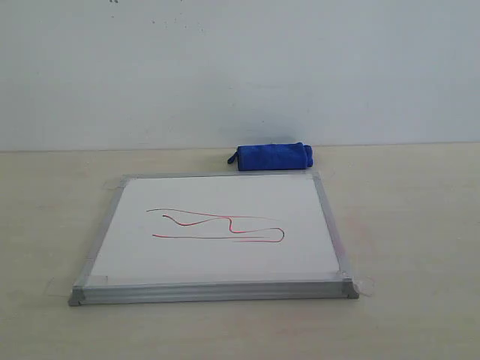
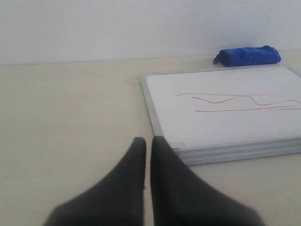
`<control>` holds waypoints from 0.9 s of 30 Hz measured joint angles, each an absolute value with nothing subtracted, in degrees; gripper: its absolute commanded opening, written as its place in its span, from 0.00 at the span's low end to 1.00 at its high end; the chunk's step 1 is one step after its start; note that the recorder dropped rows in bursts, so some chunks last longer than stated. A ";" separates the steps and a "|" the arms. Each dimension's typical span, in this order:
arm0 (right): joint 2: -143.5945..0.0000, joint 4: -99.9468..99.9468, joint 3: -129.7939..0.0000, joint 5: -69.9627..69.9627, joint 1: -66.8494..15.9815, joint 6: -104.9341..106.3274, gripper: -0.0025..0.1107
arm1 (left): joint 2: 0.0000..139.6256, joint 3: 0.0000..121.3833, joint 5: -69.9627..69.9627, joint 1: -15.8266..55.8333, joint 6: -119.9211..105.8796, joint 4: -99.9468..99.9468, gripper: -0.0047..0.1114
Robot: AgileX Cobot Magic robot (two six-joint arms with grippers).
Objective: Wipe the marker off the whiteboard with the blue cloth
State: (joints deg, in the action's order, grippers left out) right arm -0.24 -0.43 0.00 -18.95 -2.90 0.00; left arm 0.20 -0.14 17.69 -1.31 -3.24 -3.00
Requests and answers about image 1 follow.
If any blue cloth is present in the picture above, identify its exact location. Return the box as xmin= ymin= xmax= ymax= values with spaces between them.
xmin=227 ymin=142 xmax=314 ymax=171

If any clear tape front right corner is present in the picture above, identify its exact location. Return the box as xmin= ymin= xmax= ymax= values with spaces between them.
xmin=334 ymin=271 xmax=375 ymax=299

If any white board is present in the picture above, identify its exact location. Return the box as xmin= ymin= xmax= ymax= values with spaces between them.
xmin=68 ymin=171 xmax=359 ymax=306

